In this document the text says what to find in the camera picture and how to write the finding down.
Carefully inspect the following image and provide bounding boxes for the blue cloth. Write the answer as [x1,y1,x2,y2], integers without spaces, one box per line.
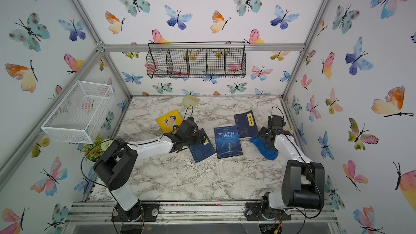
[250,135,278,160]

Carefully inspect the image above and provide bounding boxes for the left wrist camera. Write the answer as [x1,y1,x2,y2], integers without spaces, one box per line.
[184,117,196,127]

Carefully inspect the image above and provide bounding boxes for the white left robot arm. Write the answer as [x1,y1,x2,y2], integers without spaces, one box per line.
[93,117,208,223]

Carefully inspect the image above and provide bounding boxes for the potted flower plant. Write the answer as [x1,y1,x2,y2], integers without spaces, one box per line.
[79,135,114,162]

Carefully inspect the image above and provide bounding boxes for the blue Little Prince book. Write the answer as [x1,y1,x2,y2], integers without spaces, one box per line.
[214,126,243,159]

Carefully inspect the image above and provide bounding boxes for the dark blue Chinese book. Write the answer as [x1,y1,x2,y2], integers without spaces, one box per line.
[189,129,216,164]

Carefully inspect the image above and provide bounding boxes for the black wire wall basket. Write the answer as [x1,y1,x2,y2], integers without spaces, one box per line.
[145,41,247,79]

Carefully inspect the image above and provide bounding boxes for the dark blue horse-cover book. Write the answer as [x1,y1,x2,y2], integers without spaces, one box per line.
[234,110,258,138]

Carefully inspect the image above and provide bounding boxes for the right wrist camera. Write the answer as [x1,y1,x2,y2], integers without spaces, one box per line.
[268,115,285,130]

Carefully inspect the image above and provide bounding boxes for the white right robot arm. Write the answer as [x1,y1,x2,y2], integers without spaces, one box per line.
[244,127,325,221]

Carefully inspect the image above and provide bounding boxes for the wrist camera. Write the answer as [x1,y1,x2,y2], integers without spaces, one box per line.
[184,117,196,127]
[268,115,285,130]

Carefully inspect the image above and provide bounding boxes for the green scrub brush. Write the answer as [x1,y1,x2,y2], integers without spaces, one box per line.
[182,95,200,107]

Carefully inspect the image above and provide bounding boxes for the yellow illustrated book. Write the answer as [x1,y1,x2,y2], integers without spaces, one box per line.
[157,109,183,133]

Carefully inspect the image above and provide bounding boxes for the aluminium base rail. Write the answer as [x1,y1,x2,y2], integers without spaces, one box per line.
[65,200,338,225]

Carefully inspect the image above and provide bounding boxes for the white mesh wall basket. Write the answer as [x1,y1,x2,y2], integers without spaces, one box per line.
[41,81,114,144]

